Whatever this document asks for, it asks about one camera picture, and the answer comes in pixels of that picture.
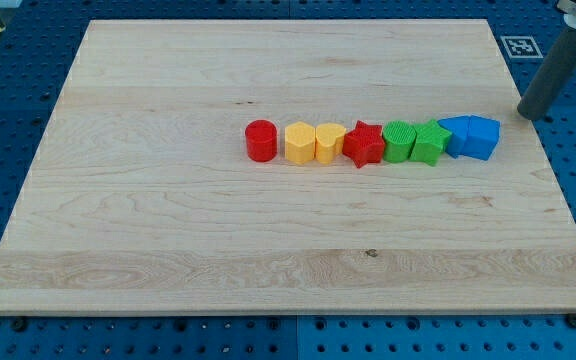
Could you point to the yellow hexagon block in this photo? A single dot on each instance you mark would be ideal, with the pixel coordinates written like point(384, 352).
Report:
point(299, 142)

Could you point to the red cylinder block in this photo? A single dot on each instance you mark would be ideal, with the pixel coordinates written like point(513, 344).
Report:
point(261, 140)

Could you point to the yellow heart block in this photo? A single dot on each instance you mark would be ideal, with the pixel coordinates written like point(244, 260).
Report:
point(329, 141)

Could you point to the red star block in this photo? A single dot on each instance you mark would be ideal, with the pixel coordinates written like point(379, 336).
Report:
point(364, 144)

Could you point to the green cylinder block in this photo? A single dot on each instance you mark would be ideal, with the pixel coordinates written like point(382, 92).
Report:
point(399, 138)

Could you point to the wooden board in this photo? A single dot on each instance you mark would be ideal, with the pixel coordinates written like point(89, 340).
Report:
point(142, 201)

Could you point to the green star block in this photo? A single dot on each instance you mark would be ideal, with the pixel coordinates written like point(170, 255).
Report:
point(430, 143)

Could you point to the blue pentagon block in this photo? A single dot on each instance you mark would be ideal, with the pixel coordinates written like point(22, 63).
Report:
point(459, 127)

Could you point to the blue cube block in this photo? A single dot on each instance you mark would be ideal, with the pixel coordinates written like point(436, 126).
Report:
point(482, 137)

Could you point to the white fiducial marker tag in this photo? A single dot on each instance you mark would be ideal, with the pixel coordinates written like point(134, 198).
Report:
point(521, 47)

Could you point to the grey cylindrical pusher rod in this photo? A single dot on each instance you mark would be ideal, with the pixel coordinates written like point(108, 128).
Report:
point(551, 77)

